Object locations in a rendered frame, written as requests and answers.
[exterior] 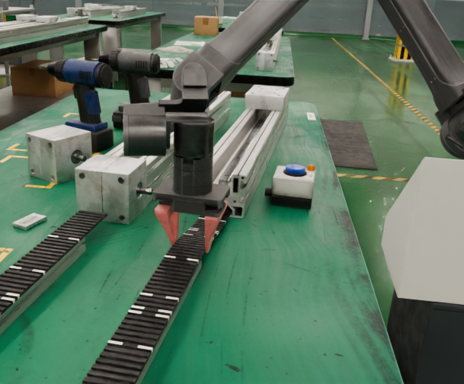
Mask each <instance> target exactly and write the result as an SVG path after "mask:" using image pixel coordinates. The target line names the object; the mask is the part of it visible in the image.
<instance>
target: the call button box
mask: <svg viewBox="0 0 464 384"><path fill-rule="evenodd" d="M285 169H286V166H281V165H279V166H277V170H276V171H275V174H274V177H273V184H272V188H269V187H266V188H265V193H264V196H266V197H271V205H276V206H288V207H295V208H301V209H308V210H310V209H311V205H312V196H313V190H314V183H315V170H314V171H308V170H307V168H306V171H305V173H303V174H291V173H288V172H286V171H285Z"/></svg>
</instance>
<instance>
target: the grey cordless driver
mask: <svg viewBox="0 0 464 384"><path fill-rule="evenodd" d="M91 61H96V62H102V63H107V64H108V65H109V66H110V67H111V69H112V72H119V71H121V72H125V73H126V74H125V75H124V76H123V77H124V81H125V85H128V90H129V96H130V102H123V103H122V104H121V105H119V107H118V109H117V110H115V111H114V112H113V115H112V122H113V124H114V128H119V129H123V108H124V107H125V106H126V105H127V104H140V103H150V102H149V97H150V96H151V95H150V90H149V81H148V78H147V77H146V76H145V74H150V75H152V73H154V74H157V73H158V72H159V70H160V56H159V55H158V54H157V53H155V54H154V55H153V53H143V52H130V51H121V52H120V51H112V52H111V53H108V54H104V55H100V56H99V59H91Z"/></svg>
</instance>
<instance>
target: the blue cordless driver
mask: <svg viewBox="0 0 464 384"><path fill-rule="evenodd" d="M41 69H47V72H48V73H49V74H50V75H52V76H55V77H56V78H57V79H58V81H61V82H68V83H70V84H74V85H73V87H72V88H73V93H74V97H75V98H77V103H78V112H79V117H78V118H75V119H73V120H68V121H66V126H71V127H75V128H78V129H81V130H87V131H90V132H91V149H92V152H101V151H103V150H105V149H108V148H110V147H112V146H113V145H114V135H113V130H112V129H111V128H107V127H108V125H107V122H106V121H102V120H101V116H100V113H101V105H100V100H99V96H98V91H97V90H96V89H94V87H99V88H101V87H103V88H106V87H107V86H108V85H109V84H110V83H111V82H112V78H113V72H112V69H111V67H110V66H109V65H108V64H107V63H102V62H93V61H86V60H79V59H59V60H58V61H56V62H51V63H49V64H48V66H47V67H46V66H41Z"/></svg>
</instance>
